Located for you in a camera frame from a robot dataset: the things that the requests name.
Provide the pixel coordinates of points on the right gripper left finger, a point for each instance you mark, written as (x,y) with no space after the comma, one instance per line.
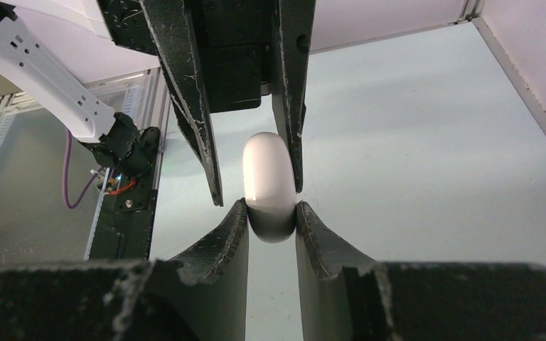
(200,294)

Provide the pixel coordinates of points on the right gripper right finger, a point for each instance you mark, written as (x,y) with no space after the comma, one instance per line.
(347,295)

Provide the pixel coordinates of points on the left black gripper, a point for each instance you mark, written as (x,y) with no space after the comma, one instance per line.
(233,49)

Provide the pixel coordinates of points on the white earbud charging case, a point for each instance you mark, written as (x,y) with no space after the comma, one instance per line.
(269,189)

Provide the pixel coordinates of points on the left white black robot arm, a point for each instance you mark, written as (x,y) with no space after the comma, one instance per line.
(112,137)

